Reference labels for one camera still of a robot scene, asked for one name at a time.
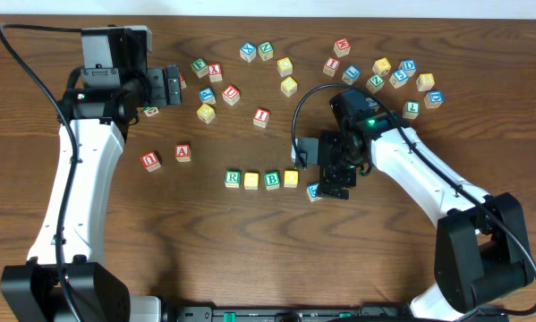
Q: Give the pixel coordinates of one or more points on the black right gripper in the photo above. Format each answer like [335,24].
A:
[328,160]

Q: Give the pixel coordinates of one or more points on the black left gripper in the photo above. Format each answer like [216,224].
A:
[158,88]

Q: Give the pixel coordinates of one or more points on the blue T block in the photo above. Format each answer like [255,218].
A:
[312,192]

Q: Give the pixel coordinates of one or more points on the yellow o block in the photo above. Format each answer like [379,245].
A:
[291,179]
[251,181]

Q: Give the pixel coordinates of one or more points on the green B block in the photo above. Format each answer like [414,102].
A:
[272,180]

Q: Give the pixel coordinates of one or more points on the yellow O block front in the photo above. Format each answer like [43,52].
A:
[251,181]

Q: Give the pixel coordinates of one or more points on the green R block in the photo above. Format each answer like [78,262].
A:
[232,179]

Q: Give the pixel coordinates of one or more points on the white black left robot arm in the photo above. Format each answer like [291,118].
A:
[64,277]

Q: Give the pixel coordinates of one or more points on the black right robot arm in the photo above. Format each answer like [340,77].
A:
[482,251]

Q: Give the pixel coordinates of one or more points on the red G block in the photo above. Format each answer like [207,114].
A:
[182,81]

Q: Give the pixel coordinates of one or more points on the green J block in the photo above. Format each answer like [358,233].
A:
[151,111]

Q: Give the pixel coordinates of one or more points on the green F block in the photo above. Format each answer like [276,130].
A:
[200,67]

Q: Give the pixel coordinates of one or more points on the blue P block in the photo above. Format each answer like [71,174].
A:
[207,96]

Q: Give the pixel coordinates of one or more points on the yellow block by P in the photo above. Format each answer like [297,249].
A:
[206,113]

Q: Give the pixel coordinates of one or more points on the red Y block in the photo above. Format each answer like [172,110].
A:
[215,72]

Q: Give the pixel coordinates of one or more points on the blue 2 block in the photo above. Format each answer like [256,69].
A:
[373,103]

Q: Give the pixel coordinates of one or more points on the red A block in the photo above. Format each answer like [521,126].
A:
[183,153]

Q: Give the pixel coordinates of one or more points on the red U block middle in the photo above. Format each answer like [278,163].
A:
[231,95]

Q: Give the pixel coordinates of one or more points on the red u block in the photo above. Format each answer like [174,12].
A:
[151,161]
[231,95]

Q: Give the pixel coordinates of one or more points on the red U block near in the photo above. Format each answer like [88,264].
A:
[151,161]

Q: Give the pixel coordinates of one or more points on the green Z block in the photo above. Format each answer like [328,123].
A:
[374,83]

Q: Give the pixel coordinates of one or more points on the blue L block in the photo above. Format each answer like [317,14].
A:
[351,74]

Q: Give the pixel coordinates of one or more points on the green 7 block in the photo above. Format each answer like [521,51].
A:
[411,109]

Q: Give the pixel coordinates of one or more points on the yellow block lower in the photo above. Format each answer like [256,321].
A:
[289,86]

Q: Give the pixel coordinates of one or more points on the red I block left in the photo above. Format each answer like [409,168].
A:
[261,118]

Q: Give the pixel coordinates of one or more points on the red i block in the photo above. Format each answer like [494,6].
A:
[261,118]
[331,66]

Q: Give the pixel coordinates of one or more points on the red I block right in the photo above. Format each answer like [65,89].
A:
[331,66]

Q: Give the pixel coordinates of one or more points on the blue X block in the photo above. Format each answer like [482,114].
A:
[248,51]

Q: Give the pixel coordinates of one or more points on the blue 5 block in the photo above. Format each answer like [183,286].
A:
[398,78]

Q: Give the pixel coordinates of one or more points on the yellow block soccer side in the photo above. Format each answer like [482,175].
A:
[381,67]

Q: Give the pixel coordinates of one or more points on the yellow block upper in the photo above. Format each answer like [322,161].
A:
[285,67]

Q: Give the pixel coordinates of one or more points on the red block top right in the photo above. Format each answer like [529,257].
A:
[342,47]

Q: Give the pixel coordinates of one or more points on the blue D block right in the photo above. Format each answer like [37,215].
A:
[433,99]

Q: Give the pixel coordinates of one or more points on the blue d block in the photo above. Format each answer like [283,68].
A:
[408,66]
[433,99]

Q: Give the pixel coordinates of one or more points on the yellow 8 block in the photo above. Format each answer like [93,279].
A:
[425,82]

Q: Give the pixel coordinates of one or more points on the blue D block upper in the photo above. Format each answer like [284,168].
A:
[408,66]

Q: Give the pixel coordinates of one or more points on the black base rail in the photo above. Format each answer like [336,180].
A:
[365,313]

